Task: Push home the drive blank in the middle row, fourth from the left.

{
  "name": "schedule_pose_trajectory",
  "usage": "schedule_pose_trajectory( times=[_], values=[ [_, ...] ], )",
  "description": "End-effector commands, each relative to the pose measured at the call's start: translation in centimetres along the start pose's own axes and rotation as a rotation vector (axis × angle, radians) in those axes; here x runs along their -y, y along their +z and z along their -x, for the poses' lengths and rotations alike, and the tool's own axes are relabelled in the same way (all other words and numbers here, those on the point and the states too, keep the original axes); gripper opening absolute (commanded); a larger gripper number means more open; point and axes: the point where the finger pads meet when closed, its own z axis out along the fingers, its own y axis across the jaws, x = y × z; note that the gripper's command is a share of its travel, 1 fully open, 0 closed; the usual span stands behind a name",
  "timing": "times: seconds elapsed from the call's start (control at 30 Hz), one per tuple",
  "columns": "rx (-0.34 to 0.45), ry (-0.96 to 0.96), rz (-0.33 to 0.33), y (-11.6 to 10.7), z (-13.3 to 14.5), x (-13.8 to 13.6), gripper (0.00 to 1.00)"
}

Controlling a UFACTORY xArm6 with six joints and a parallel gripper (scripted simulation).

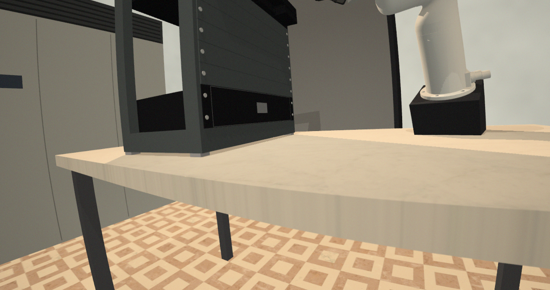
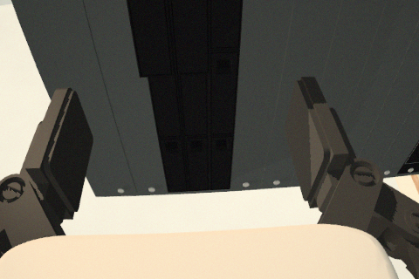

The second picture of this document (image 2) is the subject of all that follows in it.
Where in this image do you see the black server rack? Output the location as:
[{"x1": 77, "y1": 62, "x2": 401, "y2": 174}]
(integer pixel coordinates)
[{"x1": 11, "y1": 0, "x2": 419, "y2": 197}]

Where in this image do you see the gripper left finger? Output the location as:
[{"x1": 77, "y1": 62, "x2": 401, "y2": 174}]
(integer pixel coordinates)
[{"x1": 0, "y1": 87, "x2": 93, "y2": 259}]

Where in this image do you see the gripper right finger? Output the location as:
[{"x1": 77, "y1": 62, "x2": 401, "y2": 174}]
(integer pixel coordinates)
[{"x1": 285, "y1": 77, "x2": 419, "y2": 279}]

